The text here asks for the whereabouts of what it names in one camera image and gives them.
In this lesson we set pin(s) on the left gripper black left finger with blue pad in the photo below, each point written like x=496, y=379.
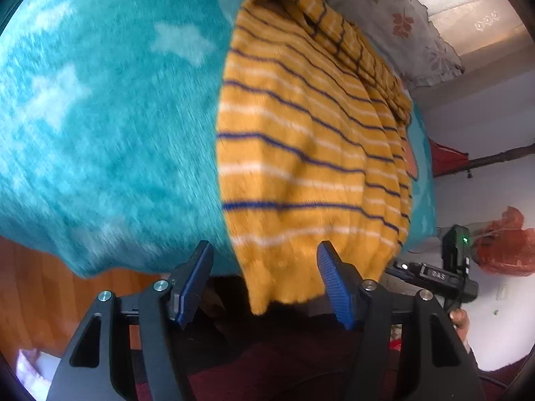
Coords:
x=98, y=363

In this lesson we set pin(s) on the yellow striped knit sweater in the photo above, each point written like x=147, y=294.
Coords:
x=311, y=147

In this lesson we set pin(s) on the person's right hand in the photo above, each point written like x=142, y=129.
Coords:
x=461, y=323

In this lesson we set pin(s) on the red plastic bag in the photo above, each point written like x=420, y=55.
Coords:
x=505, y=247

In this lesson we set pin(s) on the white floral ruffled pillow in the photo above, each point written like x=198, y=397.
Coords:
x=403, y=34

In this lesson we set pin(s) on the teal star cartoon blanket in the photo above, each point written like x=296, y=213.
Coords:
x=108, y=130

